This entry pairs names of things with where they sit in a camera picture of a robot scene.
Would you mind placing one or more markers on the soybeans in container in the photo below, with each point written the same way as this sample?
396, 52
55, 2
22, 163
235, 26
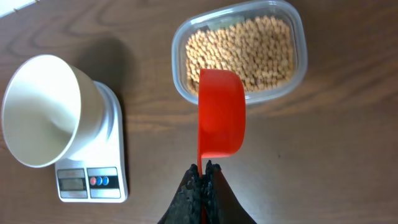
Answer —
260, 51

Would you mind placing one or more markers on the red measuring scoop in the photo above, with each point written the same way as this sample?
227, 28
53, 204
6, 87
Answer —
221, 117

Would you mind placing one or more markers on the clear plastic container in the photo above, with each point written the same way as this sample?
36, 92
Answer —
230, 15

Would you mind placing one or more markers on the beige bowl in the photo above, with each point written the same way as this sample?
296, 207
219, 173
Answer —
50, 110

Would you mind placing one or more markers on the white digital kitchen scale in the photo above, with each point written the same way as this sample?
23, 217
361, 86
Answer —
96, 173

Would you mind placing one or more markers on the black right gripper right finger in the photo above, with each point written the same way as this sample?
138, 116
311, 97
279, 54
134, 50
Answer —
221, 204

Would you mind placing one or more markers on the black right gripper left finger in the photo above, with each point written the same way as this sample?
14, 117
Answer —
185, 206

